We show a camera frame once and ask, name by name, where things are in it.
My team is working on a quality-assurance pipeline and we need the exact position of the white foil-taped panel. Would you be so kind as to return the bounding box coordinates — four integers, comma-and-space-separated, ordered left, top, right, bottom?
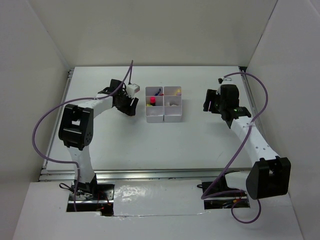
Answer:
113, 179, 205, 217

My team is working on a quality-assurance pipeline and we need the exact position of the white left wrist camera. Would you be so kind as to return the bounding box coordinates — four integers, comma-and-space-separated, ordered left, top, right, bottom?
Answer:
126, 83, 140, 98

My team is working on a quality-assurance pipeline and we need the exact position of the clear tape roll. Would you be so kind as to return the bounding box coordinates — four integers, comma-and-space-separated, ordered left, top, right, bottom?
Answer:
149, 109, 163, 116

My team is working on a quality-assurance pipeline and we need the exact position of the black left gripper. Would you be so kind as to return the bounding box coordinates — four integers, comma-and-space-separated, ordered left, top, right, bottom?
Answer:
115, 91, 139, 117

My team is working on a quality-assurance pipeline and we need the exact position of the pastel yellow highlighter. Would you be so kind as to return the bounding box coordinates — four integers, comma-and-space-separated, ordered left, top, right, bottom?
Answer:
175, 88, 182, 95

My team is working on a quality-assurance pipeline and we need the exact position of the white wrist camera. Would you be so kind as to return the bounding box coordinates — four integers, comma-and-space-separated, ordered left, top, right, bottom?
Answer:
126, 83, 140, 98
218, 77, 233, 85

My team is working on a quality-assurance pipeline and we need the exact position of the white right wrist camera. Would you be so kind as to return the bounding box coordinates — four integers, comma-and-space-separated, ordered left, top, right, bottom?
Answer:
218, 77, 233, 85

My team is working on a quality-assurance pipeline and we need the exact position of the pink white stapler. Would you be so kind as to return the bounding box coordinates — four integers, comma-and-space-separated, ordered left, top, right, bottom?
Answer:
167, 101, 179, 106

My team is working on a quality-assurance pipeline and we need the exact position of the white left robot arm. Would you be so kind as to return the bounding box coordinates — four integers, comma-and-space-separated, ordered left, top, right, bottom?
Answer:
58, 79, 140, 200

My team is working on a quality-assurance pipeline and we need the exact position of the white left organizer container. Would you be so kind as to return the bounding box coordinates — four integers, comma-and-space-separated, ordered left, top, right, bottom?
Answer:
145, 86, 164, 123

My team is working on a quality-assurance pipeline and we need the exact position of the white organizer container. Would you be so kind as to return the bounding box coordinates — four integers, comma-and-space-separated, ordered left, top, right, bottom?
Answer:
145, 86, 164, 123
163, 86, 183, 123

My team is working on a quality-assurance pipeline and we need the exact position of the black pink highlighter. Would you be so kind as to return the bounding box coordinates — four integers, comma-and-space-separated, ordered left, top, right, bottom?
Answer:
149, 96, 157, 106

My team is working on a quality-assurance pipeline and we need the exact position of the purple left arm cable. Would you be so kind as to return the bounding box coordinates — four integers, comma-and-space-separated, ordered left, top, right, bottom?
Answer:
32, 59, 135, 213

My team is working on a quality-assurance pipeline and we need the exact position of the aluminium frame rail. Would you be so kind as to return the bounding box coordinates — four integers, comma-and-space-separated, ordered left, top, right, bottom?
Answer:
37, 167, 280, 182

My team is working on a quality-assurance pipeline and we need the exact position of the white right organizer container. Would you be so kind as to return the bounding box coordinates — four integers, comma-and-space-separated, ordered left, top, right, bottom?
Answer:
163, 86, 183, 123

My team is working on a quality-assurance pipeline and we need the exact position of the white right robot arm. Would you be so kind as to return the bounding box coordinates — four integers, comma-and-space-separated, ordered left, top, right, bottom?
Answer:
203, 84, 291, 200

